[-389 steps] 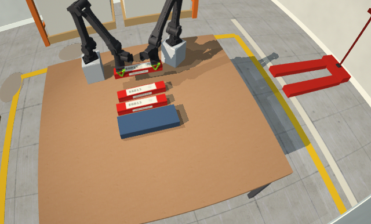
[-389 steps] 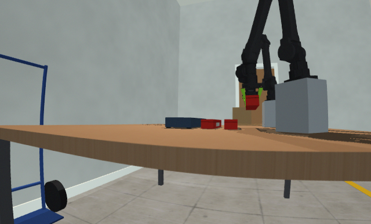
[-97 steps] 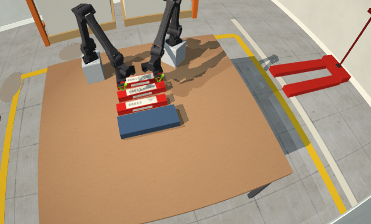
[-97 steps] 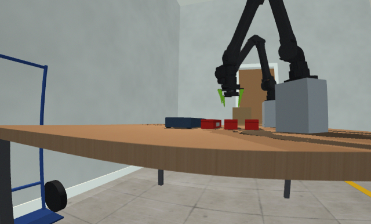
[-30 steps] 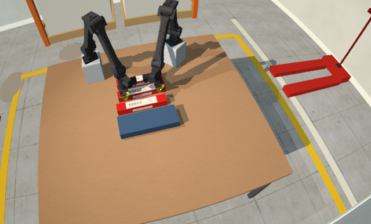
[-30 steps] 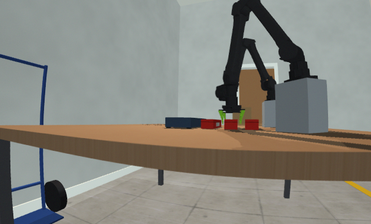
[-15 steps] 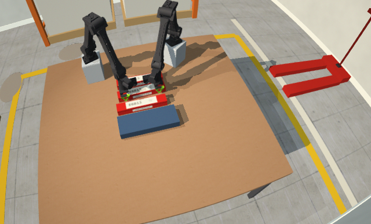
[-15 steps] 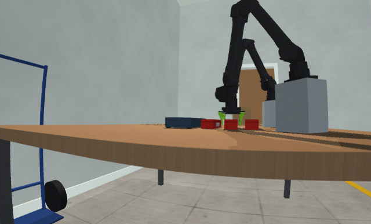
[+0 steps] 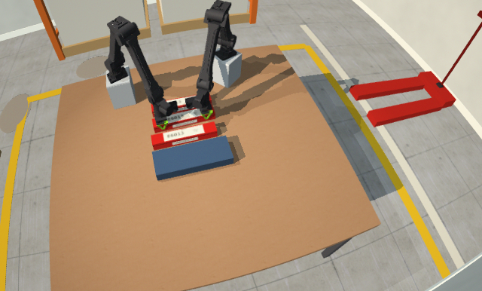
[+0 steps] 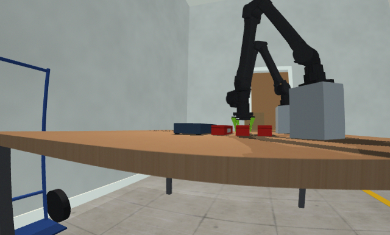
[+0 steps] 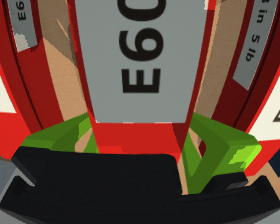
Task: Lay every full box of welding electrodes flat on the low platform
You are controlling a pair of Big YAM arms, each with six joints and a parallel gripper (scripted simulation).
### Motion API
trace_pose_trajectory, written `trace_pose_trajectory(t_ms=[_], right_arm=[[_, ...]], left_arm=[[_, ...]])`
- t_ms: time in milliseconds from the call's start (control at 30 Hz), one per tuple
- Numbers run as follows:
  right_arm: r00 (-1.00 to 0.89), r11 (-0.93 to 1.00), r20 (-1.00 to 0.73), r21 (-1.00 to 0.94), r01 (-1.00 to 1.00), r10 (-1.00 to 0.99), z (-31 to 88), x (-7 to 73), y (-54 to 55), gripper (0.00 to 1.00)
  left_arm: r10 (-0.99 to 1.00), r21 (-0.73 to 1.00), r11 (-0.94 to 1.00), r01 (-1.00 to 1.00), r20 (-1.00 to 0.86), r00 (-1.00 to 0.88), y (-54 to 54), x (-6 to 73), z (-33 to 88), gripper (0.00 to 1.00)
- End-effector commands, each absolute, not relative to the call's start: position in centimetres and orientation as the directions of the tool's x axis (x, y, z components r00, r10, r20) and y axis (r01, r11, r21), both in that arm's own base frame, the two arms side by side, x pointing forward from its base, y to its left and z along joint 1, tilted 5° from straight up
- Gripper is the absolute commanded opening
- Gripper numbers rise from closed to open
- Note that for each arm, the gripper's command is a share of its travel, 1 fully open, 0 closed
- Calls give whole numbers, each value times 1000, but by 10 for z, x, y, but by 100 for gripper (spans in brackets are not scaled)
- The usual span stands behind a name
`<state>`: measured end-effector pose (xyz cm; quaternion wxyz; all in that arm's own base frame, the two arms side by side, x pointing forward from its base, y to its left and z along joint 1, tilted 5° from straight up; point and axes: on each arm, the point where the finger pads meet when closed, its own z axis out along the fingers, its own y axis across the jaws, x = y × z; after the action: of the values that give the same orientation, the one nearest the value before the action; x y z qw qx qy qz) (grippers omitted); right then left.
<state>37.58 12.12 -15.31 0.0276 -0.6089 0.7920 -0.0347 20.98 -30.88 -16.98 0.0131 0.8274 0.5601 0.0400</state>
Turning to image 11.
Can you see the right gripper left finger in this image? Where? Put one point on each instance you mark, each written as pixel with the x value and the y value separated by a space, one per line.
pixel 63 136

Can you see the red box with white label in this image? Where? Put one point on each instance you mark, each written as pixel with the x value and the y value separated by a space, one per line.
pixel 28 102

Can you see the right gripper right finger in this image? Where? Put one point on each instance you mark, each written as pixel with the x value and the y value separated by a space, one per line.
pixel 228 150

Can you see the red box of welding electrodes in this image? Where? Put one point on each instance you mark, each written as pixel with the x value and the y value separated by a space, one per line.
pixel 250 98

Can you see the red welding electrode box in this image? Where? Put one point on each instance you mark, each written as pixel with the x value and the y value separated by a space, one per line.
pixel 141 64

